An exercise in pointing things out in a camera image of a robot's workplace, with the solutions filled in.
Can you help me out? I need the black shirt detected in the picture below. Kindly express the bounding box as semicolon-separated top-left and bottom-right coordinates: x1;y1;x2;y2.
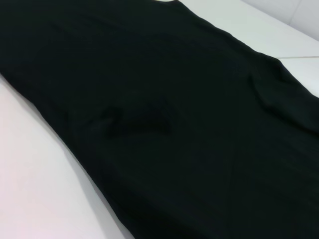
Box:
0;0;319;239

